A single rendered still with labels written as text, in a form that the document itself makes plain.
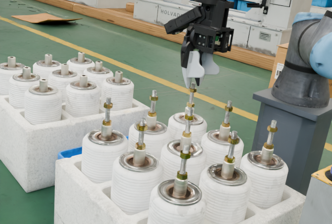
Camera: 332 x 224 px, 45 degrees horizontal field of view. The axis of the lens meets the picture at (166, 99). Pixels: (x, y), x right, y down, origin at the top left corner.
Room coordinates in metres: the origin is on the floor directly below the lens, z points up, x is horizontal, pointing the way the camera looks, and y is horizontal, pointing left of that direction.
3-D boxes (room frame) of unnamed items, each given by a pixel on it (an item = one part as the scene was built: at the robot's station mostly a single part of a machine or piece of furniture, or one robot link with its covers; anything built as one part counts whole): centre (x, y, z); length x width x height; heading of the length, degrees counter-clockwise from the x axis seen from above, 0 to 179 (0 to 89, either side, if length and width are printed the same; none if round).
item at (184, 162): (0.58, -0.04, 0.30); 0.01 x 0.01 x 0.08
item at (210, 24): (0.90, -0.08, 0.49); 0.09 x 0.08 x 0.12; 49
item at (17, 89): (1.08, 0.40, 0.16); 0.10 x 0.10 x 0.18
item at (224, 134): (0.83, -0.14, 0.26); 0.02 x 0.02 x 0.03
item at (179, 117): (0.91, -0.06, 0.25); 0.08 x 0.08 x 0.01
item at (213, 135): (0.83, -0.14, 0.25); 0.08 x 0.08 x 0.01
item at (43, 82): (0.99, 0.33, 0.26); 0.02 x 0.02 x 0.03
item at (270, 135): (0.74, -0.22, 0.30); 0.01 x 0.01 x 0.08
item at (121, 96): (1.15, 0.15, 0.16); 0.10 x 0.10 x 0.18
